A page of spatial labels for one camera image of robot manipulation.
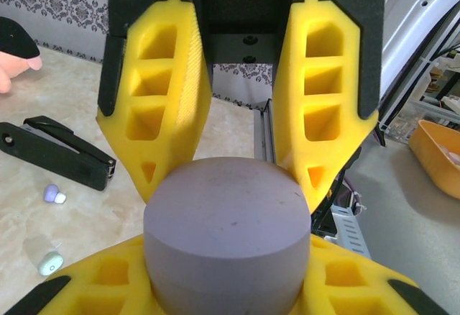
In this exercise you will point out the orange plastic tray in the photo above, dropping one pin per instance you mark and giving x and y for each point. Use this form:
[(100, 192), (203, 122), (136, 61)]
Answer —
[(431, 160)]

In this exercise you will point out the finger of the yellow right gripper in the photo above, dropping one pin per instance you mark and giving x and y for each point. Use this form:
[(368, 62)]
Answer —
[(291, 88), (187, 88)]

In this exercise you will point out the mint green earbud case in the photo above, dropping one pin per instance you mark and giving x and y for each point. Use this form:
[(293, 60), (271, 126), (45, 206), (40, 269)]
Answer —
[(226, 228)]

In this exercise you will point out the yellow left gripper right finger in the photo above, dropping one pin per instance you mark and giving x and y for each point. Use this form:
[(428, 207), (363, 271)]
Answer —
[(359, 286)]

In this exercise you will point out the black stapler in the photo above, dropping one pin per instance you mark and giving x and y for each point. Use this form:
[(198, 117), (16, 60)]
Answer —
[(54, 146)]

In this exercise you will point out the pink plush toy black hat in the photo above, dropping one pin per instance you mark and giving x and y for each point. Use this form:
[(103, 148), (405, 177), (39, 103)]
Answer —
[(14, 41)]

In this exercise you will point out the white metal rack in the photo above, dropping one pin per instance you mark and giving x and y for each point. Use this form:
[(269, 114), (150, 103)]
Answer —
[(420, 23)]

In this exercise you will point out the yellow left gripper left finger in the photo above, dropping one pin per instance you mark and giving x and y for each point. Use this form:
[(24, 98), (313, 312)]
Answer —
[(90, 282)]

